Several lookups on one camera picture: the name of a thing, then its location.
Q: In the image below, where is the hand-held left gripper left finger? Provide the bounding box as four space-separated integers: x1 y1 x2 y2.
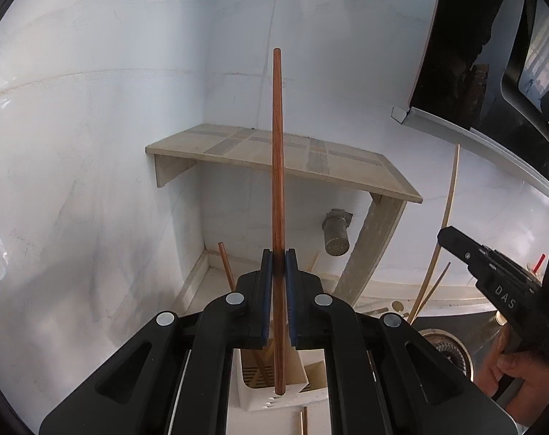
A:
39 249 275 435

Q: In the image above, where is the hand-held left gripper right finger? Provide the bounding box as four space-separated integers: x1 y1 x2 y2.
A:
286 248 520 435

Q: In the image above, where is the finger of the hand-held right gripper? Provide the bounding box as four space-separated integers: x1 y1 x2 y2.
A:
437 227 545 289

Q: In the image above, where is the brown wooden chopstick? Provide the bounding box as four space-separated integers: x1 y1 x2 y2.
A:
217 241 237 291
271 48 288 395
409 262 452 323

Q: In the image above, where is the white utensil holder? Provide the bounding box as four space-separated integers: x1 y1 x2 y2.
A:
231 348 329 413

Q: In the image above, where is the person's right hand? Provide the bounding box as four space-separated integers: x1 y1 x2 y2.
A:
476 324 549 418

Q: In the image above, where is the grey metal pipe outlet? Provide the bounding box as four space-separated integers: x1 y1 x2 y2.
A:
322 208 353 257

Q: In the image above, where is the brass stove burner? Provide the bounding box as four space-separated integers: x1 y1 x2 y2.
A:
420 326 473 382

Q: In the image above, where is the tiled corner shelf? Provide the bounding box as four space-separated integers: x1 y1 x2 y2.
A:
145 123 424 309

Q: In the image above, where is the black range hood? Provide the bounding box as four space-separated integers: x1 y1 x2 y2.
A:
391 0 549 200

